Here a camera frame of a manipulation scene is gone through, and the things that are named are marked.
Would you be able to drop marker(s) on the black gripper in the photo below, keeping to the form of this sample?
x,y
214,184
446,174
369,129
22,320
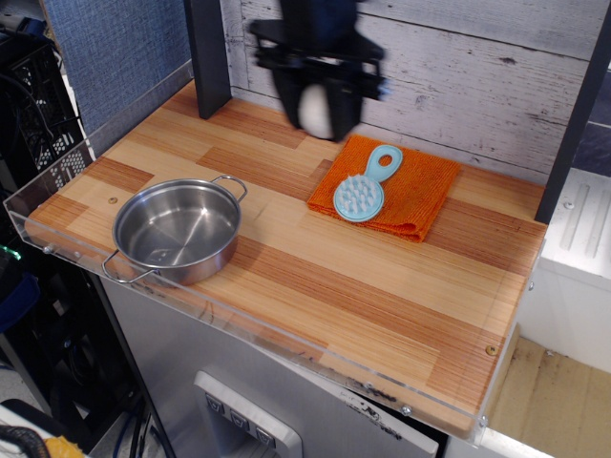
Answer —
x,y
316,40

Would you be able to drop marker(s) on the white plush sushi toy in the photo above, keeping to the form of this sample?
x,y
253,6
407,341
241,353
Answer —
x,y
314,113

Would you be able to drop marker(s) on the light blue scalp brush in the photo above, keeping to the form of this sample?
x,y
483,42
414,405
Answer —
x,y
360,198

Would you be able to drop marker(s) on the orange folded cloth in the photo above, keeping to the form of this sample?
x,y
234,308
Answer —
x,y
414,194

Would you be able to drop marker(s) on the stainless steel pot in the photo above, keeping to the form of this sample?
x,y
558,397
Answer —
x,y
183,230

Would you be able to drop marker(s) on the blue fabric partition panel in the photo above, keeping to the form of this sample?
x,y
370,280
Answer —
x,y
124,59

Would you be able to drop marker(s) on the clear acrylic table guard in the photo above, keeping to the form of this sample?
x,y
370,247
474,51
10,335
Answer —
x,y
419,326

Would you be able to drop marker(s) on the black perforated crate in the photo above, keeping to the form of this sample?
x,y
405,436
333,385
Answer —
x,y
39,126

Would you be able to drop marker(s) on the white grooved side box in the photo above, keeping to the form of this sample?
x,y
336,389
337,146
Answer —
x,y
566,305

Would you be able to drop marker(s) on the dark grey left post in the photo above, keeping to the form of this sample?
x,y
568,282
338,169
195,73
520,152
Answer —
x,y
209,55

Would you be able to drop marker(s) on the dark grey post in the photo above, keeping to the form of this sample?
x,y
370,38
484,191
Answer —
x,y
583,107
209,55

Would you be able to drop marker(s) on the dark grey right post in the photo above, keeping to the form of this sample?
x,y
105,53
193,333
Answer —
x,y
583,107

